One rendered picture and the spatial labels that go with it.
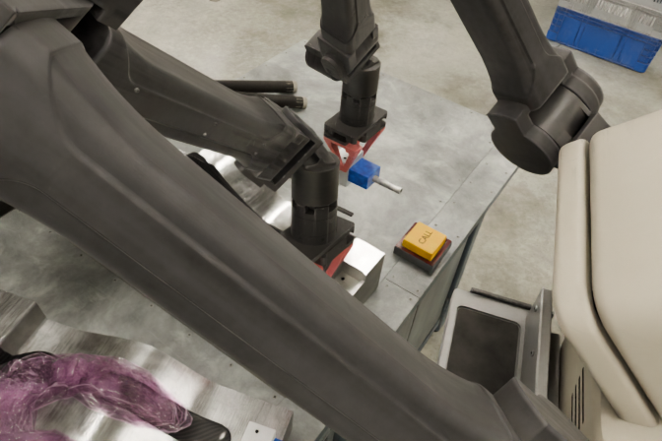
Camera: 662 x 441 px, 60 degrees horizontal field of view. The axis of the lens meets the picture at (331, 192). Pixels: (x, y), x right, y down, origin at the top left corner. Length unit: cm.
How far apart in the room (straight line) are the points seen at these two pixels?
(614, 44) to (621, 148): 331
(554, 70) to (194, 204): 47
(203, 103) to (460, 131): 103
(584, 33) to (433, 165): 262
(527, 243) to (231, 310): 216
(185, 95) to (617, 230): 30
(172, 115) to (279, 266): 20
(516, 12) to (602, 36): 322
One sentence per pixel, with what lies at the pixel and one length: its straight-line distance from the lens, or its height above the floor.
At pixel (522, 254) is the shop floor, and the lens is 232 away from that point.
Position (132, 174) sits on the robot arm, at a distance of 23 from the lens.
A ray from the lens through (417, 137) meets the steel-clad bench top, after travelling 136.
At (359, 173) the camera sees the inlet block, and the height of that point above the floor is 95.
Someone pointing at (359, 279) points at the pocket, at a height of 87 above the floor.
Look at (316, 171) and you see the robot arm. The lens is 65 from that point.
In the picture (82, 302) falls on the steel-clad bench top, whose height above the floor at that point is 80.
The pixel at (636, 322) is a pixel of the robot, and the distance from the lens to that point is 39.
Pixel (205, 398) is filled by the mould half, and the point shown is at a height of 86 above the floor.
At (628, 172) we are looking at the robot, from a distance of 47.
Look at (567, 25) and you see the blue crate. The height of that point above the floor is 13.
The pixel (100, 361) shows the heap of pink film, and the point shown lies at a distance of 81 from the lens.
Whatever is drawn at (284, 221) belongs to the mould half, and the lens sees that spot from 99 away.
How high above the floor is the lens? 159
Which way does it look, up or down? 43 degrees down
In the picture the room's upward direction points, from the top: 6 degrees clockwise
